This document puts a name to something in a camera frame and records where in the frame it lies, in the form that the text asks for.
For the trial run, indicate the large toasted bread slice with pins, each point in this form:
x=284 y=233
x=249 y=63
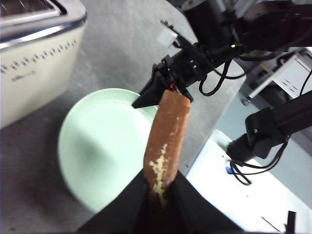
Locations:
x=168 y=136

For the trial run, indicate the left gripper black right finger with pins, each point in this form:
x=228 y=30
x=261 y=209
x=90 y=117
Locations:
x=195 y=214

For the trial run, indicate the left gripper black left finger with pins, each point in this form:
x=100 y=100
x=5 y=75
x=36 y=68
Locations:
x=124 y=214

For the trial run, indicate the cream toaster with chrome top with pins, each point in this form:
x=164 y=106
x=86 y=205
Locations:
x=36 y=92

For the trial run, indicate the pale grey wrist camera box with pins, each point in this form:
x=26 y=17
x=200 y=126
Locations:
x=167 y=36

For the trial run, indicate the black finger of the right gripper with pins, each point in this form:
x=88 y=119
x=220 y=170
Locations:
x=151 y=95
x=187 y=94

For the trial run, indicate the silver equipment case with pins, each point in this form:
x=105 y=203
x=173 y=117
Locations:
x=287 y=70

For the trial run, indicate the pale green round plate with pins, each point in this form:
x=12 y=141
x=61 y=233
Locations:
x=102 y=146

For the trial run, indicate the black flat bar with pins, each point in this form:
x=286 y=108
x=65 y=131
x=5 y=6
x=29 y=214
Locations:
x=290 y=220

